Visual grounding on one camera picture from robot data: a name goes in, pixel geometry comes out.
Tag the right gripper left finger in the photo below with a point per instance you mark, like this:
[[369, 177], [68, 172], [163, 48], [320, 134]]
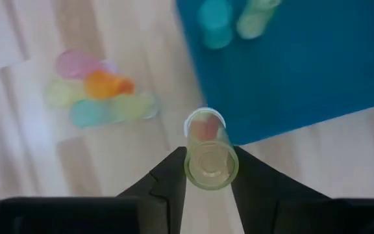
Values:
[[167, 198]]

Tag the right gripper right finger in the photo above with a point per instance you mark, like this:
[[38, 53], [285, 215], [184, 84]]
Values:
[[265, 201]]

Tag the green pill bottle red pills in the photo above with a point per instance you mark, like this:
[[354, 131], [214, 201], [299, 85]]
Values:
[[211, 162]]

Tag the yellow-green translucent pill bottle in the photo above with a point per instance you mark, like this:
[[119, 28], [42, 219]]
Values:
[[62, 94]]

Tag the pink translucent pill bottle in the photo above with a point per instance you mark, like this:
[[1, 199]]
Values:
[[76, 64]]

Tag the teal translucent pill bottle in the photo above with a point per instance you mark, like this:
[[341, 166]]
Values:
[[214, 22]]

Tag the green translucent pill bottle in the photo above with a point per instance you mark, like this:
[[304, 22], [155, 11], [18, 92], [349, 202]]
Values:
[[255, 19]]

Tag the blue plastic basket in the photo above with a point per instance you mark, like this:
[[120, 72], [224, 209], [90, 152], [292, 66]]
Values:
[[304, 71]]

